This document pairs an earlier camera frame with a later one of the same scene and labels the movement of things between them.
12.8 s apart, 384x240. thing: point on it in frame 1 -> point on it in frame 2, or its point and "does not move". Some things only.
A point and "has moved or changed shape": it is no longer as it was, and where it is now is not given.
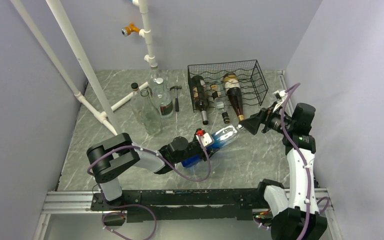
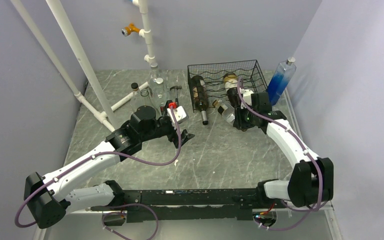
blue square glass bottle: (221, 139) -> (280, 79)
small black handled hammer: (176, 87) does not move
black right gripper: (252, 123) -> (239, 122)
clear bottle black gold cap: (220, 97) has moved or changed shape
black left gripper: (210, 151) -> (173, 136)
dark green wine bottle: (201, 100) does not move
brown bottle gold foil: (233, 89) does not move
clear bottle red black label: (137, 105) does not move
